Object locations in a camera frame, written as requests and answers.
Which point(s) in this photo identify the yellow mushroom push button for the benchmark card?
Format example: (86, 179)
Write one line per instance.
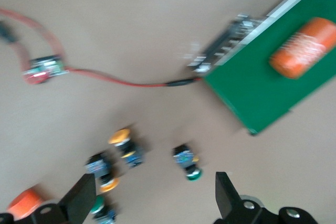
(98, 167)
(128, 151)

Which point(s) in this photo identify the small controller circuit board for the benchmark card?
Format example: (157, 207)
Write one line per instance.
(46, 68)

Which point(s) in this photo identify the green conveyor belt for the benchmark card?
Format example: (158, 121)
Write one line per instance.
(249, 90)

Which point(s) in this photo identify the black inline switch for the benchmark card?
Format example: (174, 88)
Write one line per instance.
(6, 33)

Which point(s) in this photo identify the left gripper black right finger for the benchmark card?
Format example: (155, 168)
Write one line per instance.
(228, 200)

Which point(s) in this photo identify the green mushroom push button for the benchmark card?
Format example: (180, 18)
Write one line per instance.
(185, 158)
(101, 204)

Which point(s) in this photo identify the orange cylinder printed 4680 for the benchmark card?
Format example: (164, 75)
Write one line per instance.
(302, 48)
(23, 203)

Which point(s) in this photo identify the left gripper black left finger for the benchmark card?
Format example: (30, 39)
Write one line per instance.
(76, 203)

